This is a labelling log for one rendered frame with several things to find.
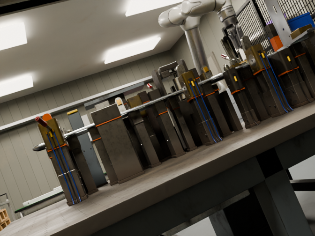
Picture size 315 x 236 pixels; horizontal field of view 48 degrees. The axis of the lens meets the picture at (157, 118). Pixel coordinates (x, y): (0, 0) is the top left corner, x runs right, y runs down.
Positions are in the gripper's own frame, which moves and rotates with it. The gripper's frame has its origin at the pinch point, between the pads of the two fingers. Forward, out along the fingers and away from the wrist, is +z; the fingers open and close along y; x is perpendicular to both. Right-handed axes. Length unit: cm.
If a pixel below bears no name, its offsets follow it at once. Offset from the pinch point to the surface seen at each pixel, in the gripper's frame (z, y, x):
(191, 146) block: 34, 2, -48
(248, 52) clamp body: 3.5, 20.5, -8.8
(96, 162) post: 23, -30, -94
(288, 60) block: 14.3, 24.2, 6.7
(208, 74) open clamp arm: 1.7, -14.3, -17.9
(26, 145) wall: -82, -643, -227
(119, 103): -1, -12, -71
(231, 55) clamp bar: -3.9, -14.4, -0.3
